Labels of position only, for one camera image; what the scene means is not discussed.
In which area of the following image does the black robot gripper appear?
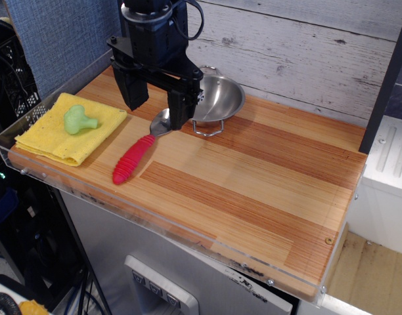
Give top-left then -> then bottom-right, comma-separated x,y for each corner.
107,12 -> 203,131

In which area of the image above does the green toy mushroom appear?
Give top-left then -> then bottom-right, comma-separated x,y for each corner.
64,104 -> 98,135

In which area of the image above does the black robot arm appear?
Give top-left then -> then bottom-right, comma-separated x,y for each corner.
107,1 -> 204,131

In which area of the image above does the small silver metal pot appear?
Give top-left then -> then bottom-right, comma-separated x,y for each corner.
191,65 -> 246,137

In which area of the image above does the yellow folded cloth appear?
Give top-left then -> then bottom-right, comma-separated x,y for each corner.
15,93 -> 127,167

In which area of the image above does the black plastic crate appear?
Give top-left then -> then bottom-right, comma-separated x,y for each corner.
0,18 -> 41,128

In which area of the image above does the clear acrylic table guard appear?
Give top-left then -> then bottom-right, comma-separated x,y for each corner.
0,42 -> 368,308

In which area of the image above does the stainless steel appliance front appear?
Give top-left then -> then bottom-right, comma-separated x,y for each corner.
62,193 -> 298,314

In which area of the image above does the white ribbed side unit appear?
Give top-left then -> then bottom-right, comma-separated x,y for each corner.
346,116 -> 402,253

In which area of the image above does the red handled metal spoon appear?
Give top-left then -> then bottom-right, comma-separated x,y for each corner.
112,109 -> 172,185

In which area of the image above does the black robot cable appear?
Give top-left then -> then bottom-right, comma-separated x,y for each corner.
173,0 -> 205,42

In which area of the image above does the black vertical post right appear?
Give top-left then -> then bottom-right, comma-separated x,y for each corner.
359,27 -> 402,154

